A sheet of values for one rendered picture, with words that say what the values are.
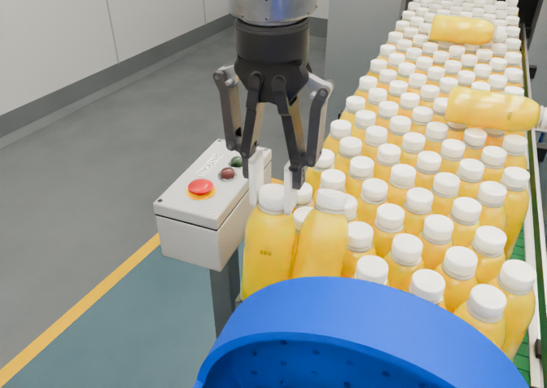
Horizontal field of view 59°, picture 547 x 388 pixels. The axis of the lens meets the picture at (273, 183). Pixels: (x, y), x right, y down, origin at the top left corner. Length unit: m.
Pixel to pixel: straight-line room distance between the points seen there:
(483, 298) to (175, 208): 0.40
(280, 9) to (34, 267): 2.06
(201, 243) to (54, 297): 1.57
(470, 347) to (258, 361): 0.21
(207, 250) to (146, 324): 1.32
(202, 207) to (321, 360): 0.30
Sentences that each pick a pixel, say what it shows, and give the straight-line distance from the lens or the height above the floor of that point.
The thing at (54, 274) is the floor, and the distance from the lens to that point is 2.33.
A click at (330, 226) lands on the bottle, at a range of 0.63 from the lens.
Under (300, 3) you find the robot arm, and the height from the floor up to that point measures 1.39.
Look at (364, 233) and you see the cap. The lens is 0.67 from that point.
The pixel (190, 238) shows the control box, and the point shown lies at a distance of 0.70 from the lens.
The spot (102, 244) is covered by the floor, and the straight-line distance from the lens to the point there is 2.40.
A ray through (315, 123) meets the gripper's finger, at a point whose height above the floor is 1.27.
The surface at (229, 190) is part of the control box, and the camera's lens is 0.71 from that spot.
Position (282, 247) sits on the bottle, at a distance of 0.62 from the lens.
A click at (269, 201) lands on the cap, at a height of 1.15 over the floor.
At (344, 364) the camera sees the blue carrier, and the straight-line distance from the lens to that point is 0.46.
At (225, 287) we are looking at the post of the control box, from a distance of 0.87.
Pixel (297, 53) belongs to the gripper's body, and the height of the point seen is 1.34.
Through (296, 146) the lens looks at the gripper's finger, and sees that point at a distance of 0.55.
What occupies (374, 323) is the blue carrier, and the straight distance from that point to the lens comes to 0.36.
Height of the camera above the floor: 1.51
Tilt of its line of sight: 34 degrees down
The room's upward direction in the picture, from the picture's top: straight up
